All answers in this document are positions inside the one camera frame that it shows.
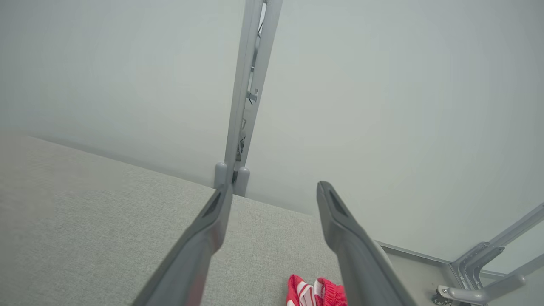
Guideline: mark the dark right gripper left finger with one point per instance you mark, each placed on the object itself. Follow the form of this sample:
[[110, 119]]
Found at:
[[195, 255]]

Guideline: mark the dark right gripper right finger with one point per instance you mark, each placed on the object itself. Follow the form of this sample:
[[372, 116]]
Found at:
[[357, 259]]

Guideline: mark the red basketball shorts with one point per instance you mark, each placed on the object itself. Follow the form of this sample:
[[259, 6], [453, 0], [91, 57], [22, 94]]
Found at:
[[333, 294]]

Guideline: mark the red basketball jersey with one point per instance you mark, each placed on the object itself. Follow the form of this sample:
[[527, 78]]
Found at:
[[299, 293]]

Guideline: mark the small caster wheel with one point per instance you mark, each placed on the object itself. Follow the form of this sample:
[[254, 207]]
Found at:
[[442, 300]]

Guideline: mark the grey metal partition foot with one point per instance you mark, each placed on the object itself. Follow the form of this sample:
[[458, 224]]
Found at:
[[476, 259]]

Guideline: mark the grey partition post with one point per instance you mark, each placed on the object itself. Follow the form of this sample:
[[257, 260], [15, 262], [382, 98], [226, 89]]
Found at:
[[246, 85]]

